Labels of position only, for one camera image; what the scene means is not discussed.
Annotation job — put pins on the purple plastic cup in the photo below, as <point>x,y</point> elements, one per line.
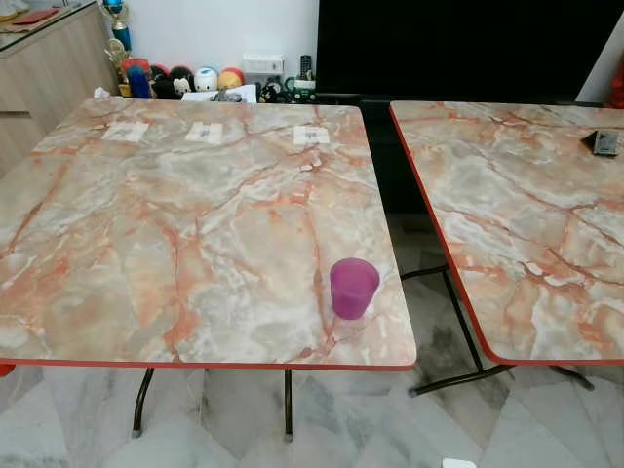
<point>353,291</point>

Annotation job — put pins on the black remote control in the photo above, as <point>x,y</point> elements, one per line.
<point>305,66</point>

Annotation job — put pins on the red plush object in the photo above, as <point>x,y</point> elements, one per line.
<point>616,90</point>

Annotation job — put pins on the red book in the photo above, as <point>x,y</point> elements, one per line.
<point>34,16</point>

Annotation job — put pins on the black television screen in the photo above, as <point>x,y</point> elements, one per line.
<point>468,44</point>

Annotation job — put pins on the white round toy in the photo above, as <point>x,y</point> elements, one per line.
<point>206,78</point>

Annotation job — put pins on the marble pattern folding table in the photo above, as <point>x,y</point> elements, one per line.
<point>185,224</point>
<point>517,224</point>

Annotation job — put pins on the blue and gold trophy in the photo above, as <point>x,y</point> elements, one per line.
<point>119,27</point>

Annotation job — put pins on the black round toy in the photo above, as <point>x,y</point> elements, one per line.
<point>181,82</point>

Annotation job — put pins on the orange round toy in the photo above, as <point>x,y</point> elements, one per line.
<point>232,78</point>

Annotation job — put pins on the white paper sheet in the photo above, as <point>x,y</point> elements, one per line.
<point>216,95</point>

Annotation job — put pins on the white robot foot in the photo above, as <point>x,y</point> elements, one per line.
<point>458,463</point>

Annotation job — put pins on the light wooden cabinet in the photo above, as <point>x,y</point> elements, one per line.
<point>49,78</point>

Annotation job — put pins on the white paper label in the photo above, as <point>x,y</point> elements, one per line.
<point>310,136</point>
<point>204,132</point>
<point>125,131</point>

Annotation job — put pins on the red and blue toy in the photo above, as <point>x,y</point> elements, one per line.
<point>136,78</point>

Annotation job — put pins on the small black device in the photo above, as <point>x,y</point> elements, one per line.
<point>604,143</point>

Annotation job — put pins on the white wall socket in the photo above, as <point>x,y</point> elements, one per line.
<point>261,65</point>

